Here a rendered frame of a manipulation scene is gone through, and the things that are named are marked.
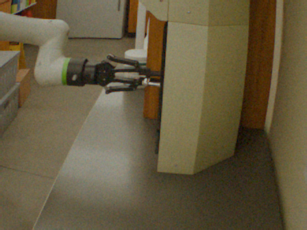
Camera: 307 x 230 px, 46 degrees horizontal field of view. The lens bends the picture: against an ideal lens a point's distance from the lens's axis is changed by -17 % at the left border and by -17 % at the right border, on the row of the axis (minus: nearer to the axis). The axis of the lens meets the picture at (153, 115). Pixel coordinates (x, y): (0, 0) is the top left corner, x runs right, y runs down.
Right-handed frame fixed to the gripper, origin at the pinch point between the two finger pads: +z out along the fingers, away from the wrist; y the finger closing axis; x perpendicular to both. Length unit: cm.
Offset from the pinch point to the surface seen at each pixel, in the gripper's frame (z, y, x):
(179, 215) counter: 12.9, -25.9, -33.4
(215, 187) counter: 23.0, -26.0, -17.4
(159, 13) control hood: 2.0, 23.3, -10.9
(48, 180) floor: -78, -120, 101
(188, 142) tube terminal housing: 12.8, -14.8, -11.0
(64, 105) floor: -102, -121, 231
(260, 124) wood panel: 42, -24, 26
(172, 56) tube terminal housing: 6.3, 10.7, -10.9
